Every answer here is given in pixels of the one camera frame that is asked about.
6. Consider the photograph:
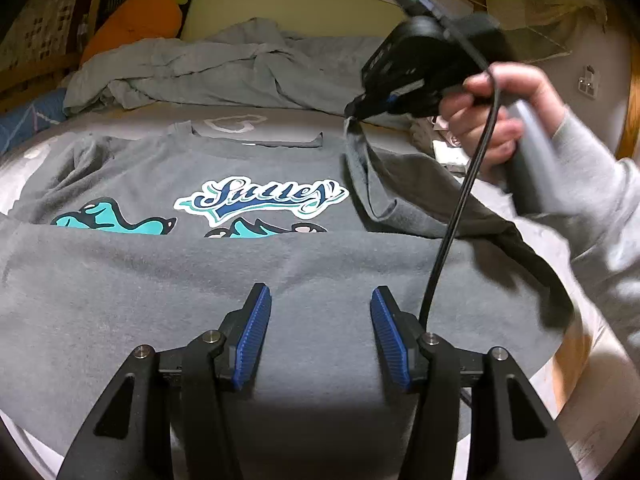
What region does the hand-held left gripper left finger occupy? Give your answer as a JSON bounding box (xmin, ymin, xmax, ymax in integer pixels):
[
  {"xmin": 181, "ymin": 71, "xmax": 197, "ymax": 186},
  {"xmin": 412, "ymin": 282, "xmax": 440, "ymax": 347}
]
[{"xmin": 56, "ymin": 282, "xmax": 273, "ymax": 480}]

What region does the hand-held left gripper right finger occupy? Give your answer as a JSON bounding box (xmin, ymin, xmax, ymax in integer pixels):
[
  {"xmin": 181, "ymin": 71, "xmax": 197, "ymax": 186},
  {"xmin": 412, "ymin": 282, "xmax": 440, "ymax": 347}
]
[{"xmin": 370, "ymin": 285, "xmax": 581, "ymax": 480}]

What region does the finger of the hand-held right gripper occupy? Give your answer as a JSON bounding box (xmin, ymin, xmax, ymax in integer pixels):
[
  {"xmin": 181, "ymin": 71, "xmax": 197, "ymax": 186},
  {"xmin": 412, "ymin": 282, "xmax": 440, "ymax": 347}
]
[{"xmin": 344, "ymin": 90, "xmax": 427, "ymax": 120}]

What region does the grey printed t-shirt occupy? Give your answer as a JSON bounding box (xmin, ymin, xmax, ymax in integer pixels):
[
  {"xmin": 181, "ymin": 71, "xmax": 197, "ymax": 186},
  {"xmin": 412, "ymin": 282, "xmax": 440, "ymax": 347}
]
[{"xmin": 0, "ymin": 110, "xmax": 576, "ymax": 480}]

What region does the person's right forearm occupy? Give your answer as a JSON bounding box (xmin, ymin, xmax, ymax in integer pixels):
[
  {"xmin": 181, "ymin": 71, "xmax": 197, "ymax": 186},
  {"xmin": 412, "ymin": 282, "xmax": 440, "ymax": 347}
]
[{"xmin": 515, "ymin": 110, "xmax": 640, "ymax": 386}]

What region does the person's right hand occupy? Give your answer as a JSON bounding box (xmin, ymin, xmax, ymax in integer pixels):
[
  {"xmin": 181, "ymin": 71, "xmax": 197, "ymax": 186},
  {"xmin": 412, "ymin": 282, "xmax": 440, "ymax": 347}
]
[{"xmin": 442, "ymin": 62, "xmax": 568, "ymax": 183}]

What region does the pale yellow padded panel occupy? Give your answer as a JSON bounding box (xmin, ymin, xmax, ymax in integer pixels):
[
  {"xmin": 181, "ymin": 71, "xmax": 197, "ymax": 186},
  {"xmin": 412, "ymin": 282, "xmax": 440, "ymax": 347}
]
[{"xmin": 180, "ymin": 0, "xmax": 416, "ymax": 41}]

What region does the light grey rumpled garment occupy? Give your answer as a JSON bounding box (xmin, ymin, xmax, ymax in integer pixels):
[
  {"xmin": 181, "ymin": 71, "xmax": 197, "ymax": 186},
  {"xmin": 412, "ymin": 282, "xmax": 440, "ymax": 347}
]
[{"xmin": 64, "ymin": 17, "xmax": 436, "ymax": 128}]

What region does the orange carrot plush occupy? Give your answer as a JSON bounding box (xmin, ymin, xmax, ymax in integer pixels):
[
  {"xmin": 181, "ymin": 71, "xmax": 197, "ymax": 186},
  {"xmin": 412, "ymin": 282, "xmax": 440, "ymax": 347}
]
[{"xmin": 80, "ymin": 0, "xmax": 188, "ymax": 66}]

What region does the blue pillow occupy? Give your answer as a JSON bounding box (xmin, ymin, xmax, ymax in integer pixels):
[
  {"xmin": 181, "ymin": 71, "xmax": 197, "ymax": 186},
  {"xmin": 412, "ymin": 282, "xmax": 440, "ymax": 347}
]
[{"xmin": 0, "ymin": 87, "xmax": 71, "ymax": 153}]

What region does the patterned quilt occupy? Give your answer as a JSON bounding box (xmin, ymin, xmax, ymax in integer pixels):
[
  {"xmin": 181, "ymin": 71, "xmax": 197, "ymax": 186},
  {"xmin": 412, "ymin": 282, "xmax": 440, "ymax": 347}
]
[{"xmin": 0, "ymin": 0, "xmax": 108, "ymax": 68}]

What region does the black cable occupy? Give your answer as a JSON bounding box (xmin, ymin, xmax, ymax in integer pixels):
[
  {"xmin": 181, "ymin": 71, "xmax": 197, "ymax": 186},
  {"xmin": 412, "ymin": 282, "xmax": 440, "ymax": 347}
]
[{"xmin": 417, "ymin": 12, "xmax": 503, "ymax": 406}]

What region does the white wall outlet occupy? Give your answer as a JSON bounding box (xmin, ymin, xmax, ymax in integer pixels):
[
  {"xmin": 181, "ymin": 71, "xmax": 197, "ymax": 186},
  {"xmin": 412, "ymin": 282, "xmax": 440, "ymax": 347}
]
[{"xmin": 577, "ymin": 65, "xmax": 598, "ymax": 98}]

